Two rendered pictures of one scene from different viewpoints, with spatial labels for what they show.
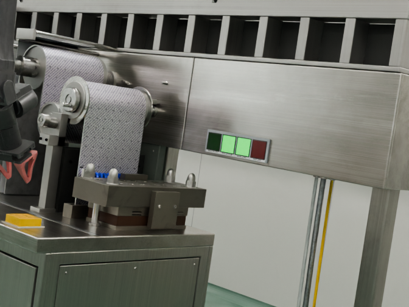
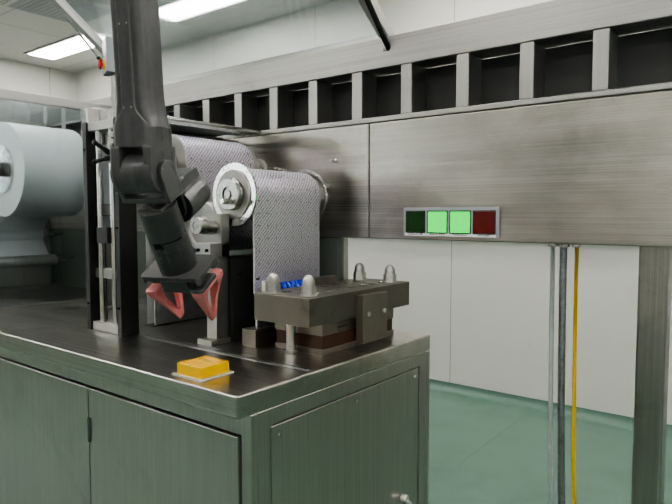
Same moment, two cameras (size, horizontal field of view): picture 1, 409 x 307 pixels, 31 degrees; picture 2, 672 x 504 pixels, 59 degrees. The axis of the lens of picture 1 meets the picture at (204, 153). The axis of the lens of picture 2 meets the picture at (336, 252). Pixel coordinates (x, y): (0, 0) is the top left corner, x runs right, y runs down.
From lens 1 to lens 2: 0.93 m
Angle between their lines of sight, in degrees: 6
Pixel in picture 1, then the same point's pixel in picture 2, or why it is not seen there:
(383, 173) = not seen: outside the picture
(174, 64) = (343, 136)
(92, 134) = (265, 235)
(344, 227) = (468, 292)
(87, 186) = (276, 303)
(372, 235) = (649, 309)
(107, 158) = (285, 262)
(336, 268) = (466, 332)
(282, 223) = not seen: hidden behind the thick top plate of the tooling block
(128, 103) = (299, 190)
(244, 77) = (446, 135)
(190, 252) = (410, 363)
